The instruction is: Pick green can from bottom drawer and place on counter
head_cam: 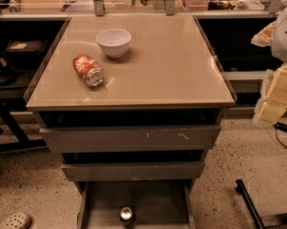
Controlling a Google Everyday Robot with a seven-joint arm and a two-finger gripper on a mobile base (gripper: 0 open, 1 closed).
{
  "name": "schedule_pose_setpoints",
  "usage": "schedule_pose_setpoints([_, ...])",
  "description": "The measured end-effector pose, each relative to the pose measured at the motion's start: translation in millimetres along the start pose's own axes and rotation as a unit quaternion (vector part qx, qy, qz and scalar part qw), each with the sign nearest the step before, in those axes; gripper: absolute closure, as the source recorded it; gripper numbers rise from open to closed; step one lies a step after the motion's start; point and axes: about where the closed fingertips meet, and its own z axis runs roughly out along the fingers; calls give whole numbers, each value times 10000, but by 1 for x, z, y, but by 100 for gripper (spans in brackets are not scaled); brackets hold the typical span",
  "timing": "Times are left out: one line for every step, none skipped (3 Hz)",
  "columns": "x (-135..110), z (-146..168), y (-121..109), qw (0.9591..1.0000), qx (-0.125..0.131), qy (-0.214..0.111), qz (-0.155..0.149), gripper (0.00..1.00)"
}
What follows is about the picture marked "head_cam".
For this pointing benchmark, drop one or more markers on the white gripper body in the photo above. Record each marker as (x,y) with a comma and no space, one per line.
(285,37)

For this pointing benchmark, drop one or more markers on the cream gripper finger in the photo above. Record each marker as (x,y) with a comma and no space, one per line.
(272,104)

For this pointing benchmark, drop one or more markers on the green soda can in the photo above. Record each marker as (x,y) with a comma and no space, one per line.
(127,216)

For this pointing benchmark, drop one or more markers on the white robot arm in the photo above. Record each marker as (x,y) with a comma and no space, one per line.
(279,38)

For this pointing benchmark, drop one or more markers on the middle grey drawer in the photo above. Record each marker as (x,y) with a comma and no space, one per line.
(133,171)

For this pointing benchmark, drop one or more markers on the grey drawer cabinet with counter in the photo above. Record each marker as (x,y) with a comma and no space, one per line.
(168,77)

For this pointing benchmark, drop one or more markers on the bottom grey open drawer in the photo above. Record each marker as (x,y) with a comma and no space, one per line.
(156,204)

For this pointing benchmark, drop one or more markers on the orange crushed soda can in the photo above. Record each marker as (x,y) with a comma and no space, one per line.
(89,70)

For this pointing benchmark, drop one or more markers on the top grey drawer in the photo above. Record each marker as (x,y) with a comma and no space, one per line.
(130,139)

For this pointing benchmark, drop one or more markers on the black power adapter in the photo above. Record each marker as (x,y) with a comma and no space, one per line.
(281,126)

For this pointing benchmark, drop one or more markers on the black metal base bar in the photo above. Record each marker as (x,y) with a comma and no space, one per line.
(278,221)

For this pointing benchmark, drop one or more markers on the white bowl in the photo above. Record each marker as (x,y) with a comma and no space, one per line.
(114,43)

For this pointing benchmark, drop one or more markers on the black box with label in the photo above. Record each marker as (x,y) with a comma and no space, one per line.
(32,49)

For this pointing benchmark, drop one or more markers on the beige perforated clog shoe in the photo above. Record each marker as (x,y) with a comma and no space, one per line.
(16,221)

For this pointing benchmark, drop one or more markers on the black table leg frame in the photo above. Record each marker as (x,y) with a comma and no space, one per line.
(23,143)

